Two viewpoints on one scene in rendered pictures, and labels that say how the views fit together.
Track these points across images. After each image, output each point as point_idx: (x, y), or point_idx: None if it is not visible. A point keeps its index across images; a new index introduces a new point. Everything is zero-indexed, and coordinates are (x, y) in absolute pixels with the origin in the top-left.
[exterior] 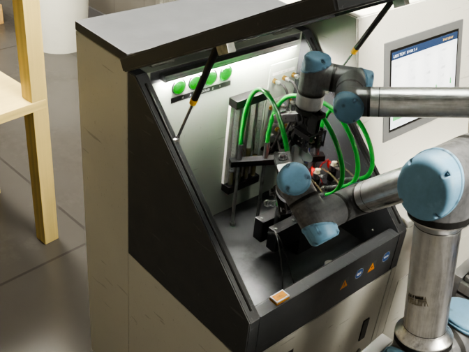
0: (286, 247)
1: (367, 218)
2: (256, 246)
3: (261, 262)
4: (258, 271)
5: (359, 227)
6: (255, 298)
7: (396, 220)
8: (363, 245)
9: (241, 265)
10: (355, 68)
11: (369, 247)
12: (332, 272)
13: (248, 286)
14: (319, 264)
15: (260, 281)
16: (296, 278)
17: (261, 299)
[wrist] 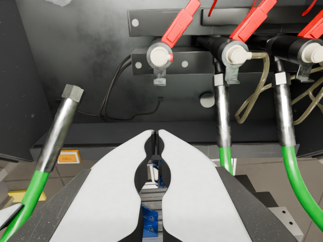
0: (191, 36)
1: (308, 102)
2: (155, 5)
3: (139, 40)
4: (124, 52)
5: (295, 86)
6: (92, 87)
7: (315, 154)
8: (234, 148)
9: (110, 29)
10: None
11: (237, 154)
12: (158, 158)
13: (96, 66)
14: (200, 88)
15: (115, 69)
16: (158, 90)
17: (98, 92)
